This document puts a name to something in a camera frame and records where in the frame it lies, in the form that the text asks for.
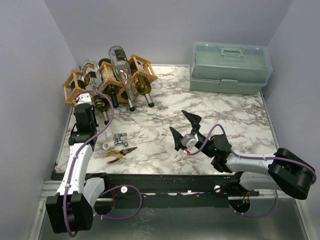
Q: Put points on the green bottle brown label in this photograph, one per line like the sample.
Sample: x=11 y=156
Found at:
x=124 y=95

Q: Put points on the wooden wine rack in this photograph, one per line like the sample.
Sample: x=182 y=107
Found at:
x=75 y=75

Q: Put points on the white tape roll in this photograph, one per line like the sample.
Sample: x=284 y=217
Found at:
x=108 y=146

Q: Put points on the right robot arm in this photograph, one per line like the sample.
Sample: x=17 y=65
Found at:
x=280 y=171

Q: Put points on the translucent plastic toolbox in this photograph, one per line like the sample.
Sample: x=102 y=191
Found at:
x=229 y=68

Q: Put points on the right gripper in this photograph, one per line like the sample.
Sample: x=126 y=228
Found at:
x=201 y=138

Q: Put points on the clear glass carafe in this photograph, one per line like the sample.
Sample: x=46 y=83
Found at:
x=122 y=71

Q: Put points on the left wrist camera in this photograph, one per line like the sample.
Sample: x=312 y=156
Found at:
x=84 y=98

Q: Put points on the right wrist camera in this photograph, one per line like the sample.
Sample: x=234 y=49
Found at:
x=188 y=142

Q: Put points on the tall green wine bottle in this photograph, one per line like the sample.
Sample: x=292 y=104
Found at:
x=81 y=84

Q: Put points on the yellow handled pliers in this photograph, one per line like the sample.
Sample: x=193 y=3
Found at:
x=119 y=153

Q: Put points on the green bottle beige label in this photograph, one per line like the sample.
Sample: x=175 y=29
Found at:
x=142 y=84

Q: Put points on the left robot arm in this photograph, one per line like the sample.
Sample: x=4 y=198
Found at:
x=70 y=210

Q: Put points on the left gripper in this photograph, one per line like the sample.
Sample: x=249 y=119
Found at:
x=96 y=124

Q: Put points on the clear square liquor bottle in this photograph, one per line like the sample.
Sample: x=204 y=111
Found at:
x=91 y=74

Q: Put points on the chrome tap fitting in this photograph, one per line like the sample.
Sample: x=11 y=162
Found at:
x=118 y=140

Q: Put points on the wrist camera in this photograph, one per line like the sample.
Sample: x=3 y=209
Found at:
x=84 y=98
x=188 y=142

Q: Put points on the green bottle silver neck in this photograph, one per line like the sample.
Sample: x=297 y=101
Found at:
x=102 y=104

